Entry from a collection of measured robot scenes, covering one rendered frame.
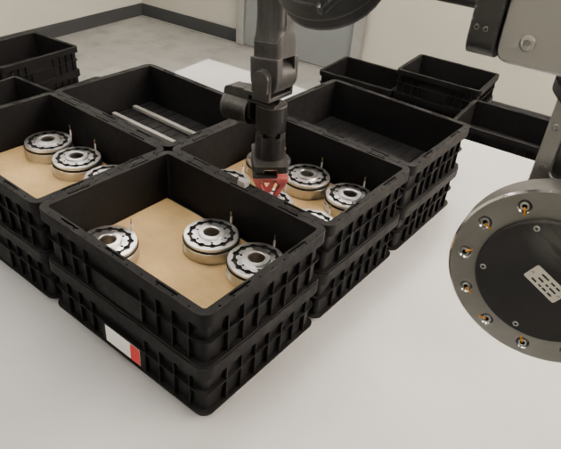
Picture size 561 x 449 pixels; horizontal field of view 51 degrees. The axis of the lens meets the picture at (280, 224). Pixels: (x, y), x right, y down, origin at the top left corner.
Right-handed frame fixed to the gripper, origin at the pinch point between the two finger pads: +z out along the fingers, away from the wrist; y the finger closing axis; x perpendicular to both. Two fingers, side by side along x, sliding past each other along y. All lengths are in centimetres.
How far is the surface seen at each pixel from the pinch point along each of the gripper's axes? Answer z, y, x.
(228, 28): 70, -380, 0
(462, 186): 18, -34, 57
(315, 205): 4.5, -3.4, 10.6
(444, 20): 33, -273, 136
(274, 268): -5.1, 30.1, -1.4
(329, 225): -5.1, 18.6, 8.9
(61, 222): -6.2, 18.2, -35.1
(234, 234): 1.2, 11.8, -7.0
